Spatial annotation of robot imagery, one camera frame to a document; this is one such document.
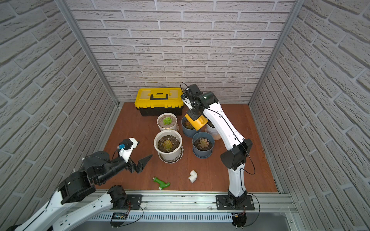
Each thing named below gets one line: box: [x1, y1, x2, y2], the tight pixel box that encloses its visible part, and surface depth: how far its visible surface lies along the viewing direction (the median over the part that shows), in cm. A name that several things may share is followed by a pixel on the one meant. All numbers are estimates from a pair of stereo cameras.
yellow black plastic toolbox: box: [134, 87, 184, 117], surface depth 102 cm
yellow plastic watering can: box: [184, 113, 209, 131], surface depth 83 cm
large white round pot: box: [153, 128, 185, 164], surface depth 87 cm
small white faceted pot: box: [156, 112, 180, 132], surface depth 96 cm
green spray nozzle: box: [152, 176, 171, 191], surface depth 81 cm
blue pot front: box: [191, 131, 215, 159], surface depth 89 cm
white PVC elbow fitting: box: [187, 169, 199, 184], surface depth 82 cm
